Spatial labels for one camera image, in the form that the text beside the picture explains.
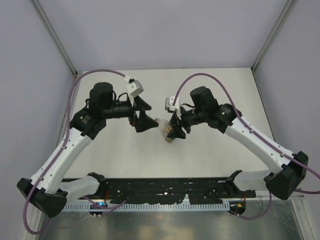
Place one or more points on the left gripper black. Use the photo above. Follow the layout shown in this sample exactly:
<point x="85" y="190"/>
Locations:
<point x="144" y="121"/>

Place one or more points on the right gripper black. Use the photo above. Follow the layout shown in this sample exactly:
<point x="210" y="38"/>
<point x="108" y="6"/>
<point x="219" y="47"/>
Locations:
<point x="178" y="132"/>

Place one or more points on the aluminium frame post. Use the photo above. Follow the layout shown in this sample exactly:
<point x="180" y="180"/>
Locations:
<point x="275" y="30"/>
<point x="53" y="34"/>

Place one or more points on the clear pill bottle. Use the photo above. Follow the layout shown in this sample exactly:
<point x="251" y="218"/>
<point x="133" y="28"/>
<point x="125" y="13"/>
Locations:
<point x="164" y="127"/>

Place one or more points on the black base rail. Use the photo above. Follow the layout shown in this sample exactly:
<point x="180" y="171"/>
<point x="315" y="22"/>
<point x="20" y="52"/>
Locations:
<point x="168" y="191"/>

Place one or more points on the white slotted cable duct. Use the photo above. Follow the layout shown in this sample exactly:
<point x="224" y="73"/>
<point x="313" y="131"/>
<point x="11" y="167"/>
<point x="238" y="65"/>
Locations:
<point x="185" y="206"/>

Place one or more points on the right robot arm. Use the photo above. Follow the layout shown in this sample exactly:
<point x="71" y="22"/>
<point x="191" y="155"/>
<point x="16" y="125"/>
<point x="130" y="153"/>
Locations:
<point x="285" y="168"/>

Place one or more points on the left aluminium frame post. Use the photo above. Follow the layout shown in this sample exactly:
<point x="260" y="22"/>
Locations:
<point x="53" y="34"/>

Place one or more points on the right aluminium frame post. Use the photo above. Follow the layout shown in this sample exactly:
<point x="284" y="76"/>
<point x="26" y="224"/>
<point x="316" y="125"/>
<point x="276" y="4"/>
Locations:
<point x="275" y="30"/>

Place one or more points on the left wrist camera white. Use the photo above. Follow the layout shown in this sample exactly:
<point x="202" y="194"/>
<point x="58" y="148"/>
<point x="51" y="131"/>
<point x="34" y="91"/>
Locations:
<point x="133" y="87"/>

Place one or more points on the grey pill box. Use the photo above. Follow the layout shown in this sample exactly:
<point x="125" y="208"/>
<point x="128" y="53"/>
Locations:
<point x="169" y="139"/>

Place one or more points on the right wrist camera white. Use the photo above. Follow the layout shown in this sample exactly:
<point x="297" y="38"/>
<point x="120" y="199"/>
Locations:
<point x="172" y="105"/>

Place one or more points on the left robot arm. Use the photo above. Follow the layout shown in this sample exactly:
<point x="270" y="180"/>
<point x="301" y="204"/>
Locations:
<point x="46" y="189"/>

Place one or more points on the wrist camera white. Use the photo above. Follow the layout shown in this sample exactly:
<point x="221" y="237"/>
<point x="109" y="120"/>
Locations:
<point x="133" y="87"/>
<point x="172" y="105"/>

